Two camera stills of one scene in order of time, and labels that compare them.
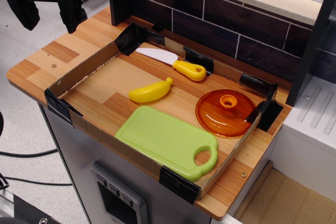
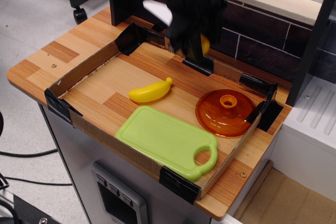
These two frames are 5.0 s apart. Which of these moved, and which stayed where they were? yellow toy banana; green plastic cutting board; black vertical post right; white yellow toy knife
Moved: white yellow toy knife
Stayed: yellow toy banana; black vertical post right; green plastic cutting board
